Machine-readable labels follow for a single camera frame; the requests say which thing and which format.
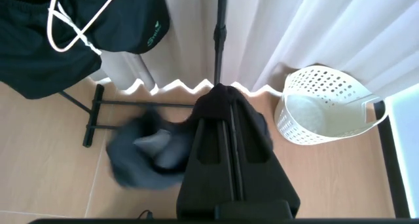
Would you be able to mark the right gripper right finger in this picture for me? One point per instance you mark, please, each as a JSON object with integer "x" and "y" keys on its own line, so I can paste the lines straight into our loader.
{"x": 271, "y": 188}

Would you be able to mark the black clothes rack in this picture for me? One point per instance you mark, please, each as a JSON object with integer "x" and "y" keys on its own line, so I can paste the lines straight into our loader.
{"x": 221, "y": 37}

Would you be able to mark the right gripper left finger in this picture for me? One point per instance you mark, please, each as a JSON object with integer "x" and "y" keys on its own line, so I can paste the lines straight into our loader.
{"x": 199, "y": 184}

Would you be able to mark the black garment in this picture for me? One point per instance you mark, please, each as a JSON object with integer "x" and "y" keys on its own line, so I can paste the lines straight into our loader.
{"x": 147, "y": 165}

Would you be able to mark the white laundry basket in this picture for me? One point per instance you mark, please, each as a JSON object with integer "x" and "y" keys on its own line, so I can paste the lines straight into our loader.
{"x": 314, "y": 119}

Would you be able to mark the black shorts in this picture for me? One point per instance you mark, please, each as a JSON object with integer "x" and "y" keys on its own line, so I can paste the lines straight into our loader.
{"x": 26, "y": 63}

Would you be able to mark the pink clothes hanger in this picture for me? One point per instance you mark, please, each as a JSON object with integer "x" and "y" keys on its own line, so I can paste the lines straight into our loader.
{"x": 48, "y": 27}

